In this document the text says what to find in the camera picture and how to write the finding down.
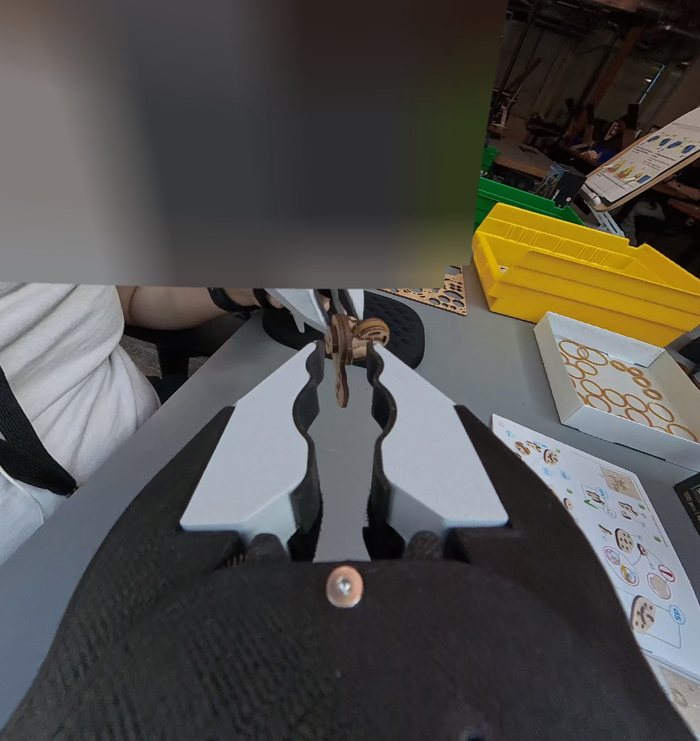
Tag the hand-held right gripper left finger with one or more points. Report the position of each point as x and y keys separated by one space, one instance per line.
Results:
x=251 y=469

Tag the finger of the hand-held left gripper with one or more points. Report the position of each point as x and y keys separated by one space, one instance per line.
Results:
x=353 y=300
x=301 y=304

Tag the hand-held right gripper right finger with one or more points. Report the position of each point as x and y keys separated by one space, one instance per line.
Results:
x=437 y=469

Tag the wooden model assembly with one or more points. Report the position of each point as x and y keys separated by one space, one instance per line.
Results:
x=341 y=347

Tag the person's left forearm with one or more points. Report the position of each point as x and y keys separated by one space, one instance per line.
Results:
x=165 y=304

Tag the perforated wooden parts sheet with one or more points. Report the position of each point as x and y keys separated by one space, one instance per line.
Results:
x=442 y=295

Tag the black wristband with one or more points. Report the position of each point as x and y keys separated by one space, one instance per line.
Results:
x=228 y=304

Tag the black mesh wrist rest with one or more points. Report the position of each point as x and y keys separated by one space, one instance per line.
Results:
x=396 y=330

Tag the folded assembly booklet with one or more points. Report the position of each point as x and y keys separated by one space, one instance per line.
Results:
x=587 y=492

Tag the white cardboard box tray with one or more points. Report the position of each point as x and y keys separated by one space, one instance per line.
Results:
x=616 y=433

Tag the large green plastic bin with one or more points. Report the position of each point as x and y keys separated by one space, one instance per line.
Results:
x=512 y=197

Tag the wooden sheet with rings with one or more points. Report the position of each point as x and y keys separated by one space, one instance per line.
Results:
x=616 y=393

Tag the small green plastic bin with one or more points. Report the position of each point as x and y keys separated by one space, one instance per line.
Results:
x=489 y=159

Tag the yellow plastic bin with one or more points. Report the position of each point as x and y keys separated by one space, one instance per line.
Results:
x=558 y=231
x=587 y=324

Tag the person's white t-shirt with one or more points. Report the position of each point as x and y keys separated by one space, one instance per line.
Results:
x=66 y=359

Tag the small black box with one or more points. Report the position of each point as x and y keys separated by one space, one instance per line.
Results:
x=567 y=185

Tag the wooden document stand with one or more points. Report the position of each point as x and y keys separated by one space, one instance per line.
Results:
x=662 y=171

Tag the printed instruction sheet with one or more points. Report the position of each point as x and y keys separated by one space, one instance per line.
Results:
x=662 y=139

